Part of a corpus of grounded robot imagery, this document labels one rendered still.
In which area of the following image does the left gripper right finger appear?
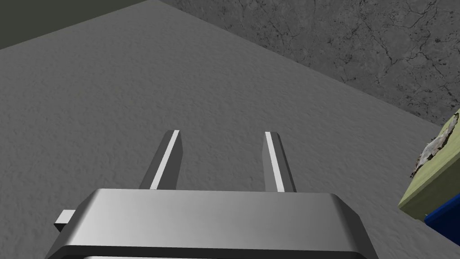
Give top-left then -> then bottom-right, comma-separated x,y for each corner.
262,131 -> 297,193

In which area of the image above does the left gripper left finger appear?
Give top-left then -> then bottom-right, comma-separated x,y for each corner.
139,129 -> 184,191

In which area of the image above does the olive green and blue furniture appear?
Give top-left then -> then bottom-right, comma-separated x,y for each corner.
398,108 -> 460,247

